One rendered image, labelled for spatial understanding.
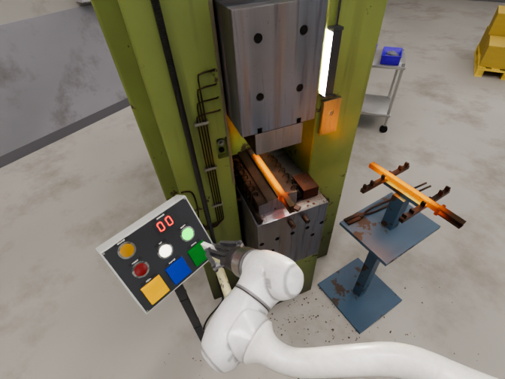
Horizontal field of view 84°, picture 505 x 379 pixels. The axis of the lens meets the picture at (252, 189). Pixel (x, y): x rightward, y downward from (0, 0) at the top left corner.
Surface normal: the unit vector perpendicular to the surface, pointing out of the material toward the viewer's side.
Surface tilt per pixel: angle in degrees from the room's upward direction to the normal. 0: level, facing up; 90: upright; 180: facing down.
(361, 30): 90
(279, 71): 90
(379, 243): 0
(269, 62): 90
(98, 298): 0
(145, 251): 60
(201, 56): 90
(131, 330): 0
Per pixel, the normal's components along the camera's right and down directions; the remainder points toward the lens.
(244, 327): -0.07, -0.57
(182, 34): 0.37, 0.63
